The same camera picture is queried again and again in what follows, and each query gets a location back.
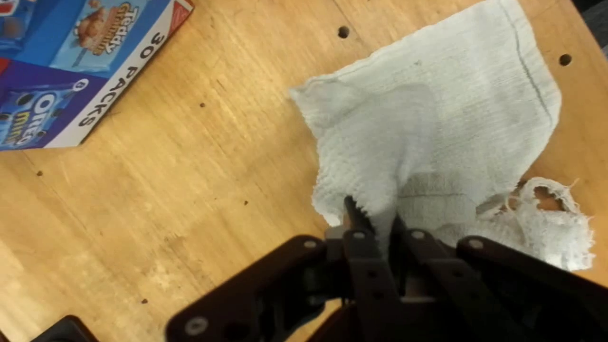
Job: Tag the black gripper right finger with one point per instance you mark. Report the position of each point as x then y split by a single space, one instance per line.
506 297

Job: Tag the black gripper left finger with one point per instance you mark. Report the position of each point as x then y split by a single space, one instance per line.
285 291

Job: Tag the white cloth rag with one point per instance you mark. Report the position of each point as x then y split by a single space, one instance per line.
443 120

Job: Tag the blue snack pack cardboard box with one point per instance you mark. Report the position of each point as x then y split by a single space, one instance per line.
69 63

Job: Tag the black pole stand with base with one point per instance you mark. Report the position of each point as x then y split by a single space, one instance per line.
63 329

